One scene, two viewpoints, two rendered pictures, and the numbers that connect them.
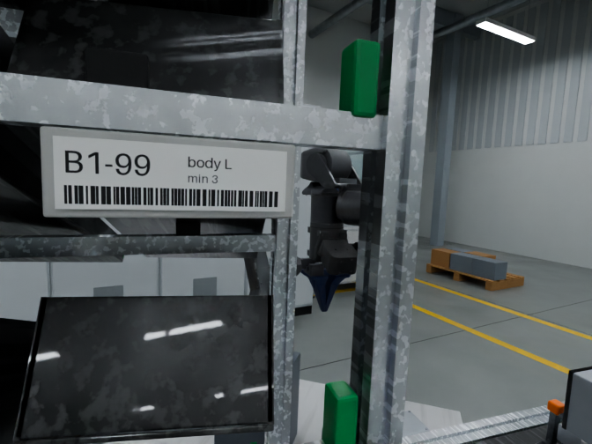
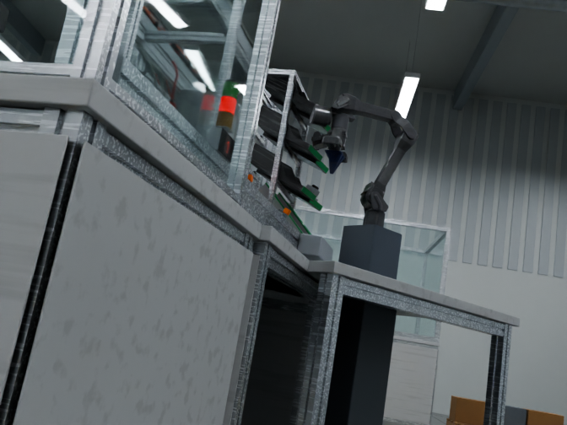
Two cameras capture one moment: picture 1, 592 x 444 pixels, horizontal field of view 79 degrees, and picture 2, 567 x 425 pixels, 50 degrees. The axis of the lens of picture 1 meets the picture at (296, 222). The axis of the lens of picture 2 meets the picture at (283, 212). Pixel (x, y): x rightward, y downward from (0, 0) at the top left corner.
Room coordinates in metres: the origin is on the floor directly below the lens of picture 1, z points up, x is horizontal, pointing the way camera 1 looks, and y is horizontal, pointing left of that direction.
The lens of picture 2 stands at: (1.59, -1.74, 0.64)
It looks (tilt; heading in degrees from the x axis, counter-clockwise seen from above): 12 degrees up; 124
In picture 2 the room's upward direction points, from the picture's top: 10 degrees clockwise
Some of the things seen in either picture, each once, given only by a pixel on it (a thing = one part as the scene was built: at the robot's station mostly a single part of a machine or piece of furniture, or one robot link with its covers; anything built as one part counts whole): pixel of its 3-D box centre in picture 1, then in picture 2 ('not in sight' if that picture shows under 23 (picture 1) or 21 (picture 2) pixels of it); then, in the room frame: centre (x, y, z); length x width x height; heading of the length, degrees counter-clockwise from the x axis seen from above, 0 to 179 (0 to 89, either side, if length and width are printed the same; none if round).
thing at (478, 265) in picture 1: (473, 266); not in sight; (5.76, -2.93, 0.20); 1.20 x 0.80 x 0.41; 28
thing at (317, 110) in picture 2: (349, 189); (330, 111); (0.58, -0.08, 1.43); 0.12 x 0.08 x 0.11; 44
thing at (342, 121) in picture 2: (327, 202); (340, 121); (0.61, -0.05, 1.41); 0.09 x 0.06 x 0.07; 44
